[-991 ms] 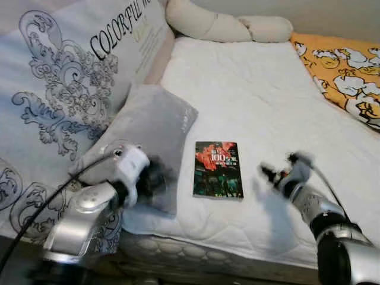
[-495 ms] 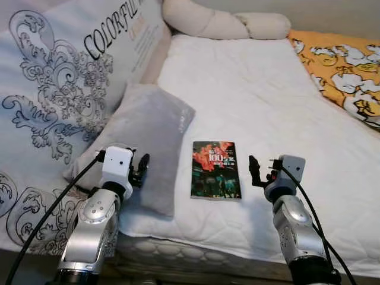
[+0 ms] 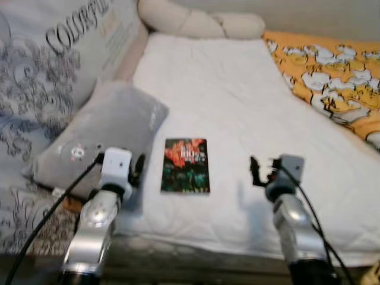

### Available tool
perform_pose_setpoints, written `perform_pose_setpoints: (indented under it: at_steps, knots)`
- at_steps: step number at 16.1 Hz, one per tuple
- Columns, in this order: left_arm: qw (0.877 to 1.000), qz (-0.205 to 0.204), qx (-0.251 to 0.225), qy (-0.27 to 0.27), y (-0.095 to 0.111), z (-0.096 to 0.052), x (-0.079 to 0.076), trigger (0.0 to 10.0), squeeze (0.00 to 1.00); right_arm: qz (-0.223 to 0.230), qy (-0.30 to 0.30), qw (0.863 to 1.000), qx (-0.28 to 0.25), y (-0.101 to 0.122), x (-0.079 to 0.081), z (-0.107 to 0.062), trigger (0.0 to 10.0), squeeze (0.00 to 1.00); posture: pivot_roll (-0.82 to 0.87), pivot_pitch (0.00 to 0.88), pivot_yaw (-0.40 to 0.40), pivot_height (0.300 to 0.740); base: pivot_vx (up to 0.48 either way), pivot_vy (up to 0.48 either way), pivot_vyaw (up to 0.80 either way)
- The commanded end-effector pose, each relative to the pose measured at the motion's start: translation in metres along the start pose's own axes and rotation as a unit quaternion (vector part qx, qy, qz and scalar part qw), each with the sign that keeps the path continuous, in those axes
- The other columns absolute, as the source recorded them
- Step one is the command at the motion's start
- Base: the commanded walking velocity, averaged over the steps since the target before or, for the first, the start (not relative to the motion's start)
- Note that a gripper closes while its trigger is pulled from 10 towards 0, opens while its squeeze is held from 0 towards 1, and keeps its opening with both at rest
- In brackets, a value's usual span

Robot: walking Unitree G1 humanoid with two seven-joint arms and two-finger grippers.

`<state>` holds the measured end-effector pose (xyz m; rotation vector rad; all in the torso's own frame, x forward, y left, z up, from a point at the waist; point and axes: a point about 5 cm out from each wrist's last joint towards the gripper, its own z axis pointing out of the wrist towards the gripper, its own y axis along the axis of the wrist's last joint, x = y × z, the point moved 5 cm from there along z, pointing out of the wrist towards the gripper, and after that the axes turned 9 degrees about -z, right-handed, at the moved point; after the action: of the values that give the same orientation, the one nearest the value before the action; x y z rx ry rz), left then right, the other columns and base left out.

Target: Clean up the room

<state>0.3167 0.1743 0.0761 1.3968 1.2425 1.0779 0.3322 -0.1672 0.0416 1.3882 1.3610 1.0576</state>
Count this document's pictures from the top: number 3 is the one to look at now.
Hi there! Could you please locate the yellow egg cartoon blanket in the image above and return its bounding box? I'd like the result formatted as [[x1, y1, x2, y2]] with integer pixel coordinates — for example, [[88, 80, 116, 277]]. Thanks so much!
[[263, 31, 380, 150]]

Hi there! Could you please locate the white quilted mattress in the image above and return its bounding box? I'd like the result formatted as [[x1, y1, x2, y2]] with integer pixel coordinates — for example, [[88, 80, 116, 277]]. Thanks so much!
[[113, 33, 380, 267]]

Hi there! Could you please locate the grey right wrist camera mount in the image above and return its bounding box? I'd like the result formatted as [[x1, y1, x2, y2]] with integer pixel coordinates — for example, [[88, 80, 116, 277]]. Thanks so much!
[[274, 154, 306, 186]]

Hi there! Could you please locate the grey printed headboard cushion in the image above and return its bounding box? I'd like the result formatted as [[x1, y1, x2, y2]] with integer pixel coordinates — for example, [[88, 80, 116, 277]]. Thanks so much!
[[0, 0, 143, 256]]

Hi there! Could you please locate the grey quilted bed base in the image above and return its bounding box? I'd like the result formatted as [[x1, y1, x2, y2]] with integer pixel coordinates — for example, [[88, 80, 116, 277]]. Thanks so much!
[[0, 237, 372, 283]]

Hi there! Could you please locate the grey pillow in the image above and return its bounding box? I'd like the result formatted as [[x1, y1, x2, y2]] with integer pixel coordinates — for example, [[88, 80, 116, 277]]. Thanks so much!
[[31, 80, 170, 201]]

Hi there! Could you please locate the beige bolster pillow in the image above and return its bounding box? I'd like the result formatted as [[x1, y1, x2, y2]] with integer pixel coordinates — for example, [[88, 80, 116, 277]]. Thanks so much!
[[137, 0, 267, 40]]

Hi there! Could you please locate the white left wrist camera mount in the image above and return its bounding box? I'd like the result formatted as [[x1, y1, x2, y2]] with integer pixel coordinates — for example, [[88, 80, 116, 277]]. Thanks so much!
[[99, 148, 133, 192]]

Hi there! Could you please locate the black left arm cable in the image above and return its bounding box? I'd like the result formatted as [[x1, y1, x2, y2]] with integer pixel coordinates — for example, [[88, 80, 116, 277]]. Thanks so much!
[[3, 153, 105, 285]]

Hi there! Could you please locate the dark red cover book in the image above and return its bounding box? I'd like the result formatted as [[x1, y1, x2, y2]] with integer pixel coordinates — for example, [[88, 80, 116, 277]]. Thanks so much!
[[160, 138, 211, 195]]

